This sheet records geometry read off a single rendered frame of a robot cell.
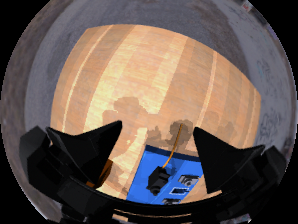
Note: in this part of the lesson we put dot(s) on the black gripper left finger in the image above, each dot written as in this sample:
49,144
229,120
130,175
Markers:
90,150

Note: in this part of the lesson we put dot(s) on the blue rectangular plate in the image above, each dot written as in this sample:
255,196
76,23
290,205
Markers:
184,173

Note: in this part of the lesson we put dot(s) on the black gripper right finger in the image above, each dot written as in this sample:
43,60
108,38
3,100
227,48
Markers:
220,161

